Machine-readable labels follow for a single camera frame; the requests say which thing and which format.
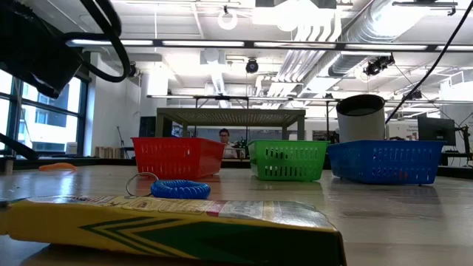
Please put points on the orange rubber band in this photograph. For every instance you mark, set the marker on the orange rubber band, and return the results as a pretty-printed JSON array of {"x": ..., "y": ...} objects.
[{"x": 57, "y": 167}]

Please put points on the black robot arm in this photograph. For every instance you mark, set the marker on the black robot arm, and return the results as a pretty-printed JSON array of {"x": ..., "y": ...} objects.
[{"x": 242, "y": 143}]

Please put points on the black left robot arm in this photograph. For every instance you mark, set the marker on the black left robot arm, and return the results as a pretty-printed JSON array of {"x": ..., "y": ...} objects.
[{"x": 33, "y": 44}]

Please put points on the person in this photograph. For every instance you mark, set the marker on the person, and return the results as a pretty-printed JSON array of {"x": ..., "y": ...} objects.
[{"x": 225, "y": 142}]

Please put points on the green plastic basket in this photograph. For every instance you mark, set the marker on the green plastic basket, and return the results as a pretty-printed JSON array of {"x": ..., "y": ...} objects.
[{"x": 288, "y": 160}]

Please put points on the red plastic basket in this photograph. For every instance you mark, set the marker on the red plastic basket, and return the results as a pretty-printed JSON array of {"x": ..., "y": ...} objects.
[{"x": 177, "y": 159}]

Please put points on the black ceiling spotlight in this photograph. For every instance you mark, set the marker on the black ceiling spotlight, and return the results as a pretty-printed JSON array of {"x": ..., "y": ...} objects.
[
  {"x": 412, "y": 95},
  {"x": 133, "y": 70},
  {"x": 375, "y": 66},
  {"x": 252, "y": 65}
]

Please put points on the black panel on stand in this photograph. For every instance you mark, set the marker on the black panel on stand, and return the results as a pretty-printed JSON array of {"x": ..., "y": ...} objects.
[{"x": 148, "y": 126}]

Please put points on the black crossbar with light strips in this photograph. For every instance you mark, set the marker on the black crossbar with light strips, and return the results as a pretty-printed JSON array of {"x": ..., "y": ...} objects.
[{"x": 207, "y": 43}]

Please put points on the round white pendant lamp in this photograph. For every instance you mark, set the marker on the round white pendant lamp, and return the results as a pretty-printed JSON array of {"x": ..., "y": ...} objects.
[{"x": 227, "y": 20}]

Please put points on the thin dark tripod stand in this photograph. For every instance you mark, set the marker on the thin dark tripod stand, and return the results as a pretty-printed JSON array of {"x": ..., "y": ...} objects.
[{"x": 121, "y": 138}]

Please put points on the grey cylindrical pen cup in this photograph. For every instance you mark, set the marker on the grey cylindrical pen cup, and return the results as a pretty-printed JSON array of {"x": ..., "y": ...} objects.
[{"x": 360, "y": 122}]

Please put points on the wooden boards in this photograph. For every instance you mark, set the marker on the wooden boards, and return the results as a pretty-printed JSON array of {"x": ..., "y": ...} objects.
[{"x": 108, "y": 152}]

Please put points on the yellow green crayon box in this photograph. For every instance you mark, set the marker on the yellow green crayon box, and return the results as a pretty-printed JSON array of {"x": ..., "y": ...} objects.
[{"x": 148, "y": 229}]

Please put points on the blue plastic basket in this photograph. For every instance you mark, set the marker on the blue plastic basket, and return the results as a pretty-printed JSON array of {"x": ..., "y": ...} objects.
[{"x": 384, "y": 162}]

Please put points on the black computer monitor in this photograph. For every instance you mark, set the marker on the black computer monitor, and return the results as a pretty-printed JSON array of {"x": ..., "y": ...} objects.
[{"x": 437, "y": 131}]

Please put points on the black metal rig frame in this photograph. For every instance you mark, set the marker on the black metal rig frame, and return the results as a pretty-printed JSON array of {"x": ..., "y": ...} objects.
[{"x": 221, "y": 97}]

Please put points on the silver ventilation duct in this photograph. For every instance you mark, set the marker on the silver ventilation duct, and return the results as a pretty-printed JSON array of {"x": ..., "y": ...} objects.
[{"x": 354, "y": 63}]

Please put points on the large window dark frame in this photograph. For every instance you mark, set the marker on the large window dark frame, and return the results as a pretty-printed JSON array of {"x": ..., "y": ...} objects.
[{"x": 51, "y": 118}]

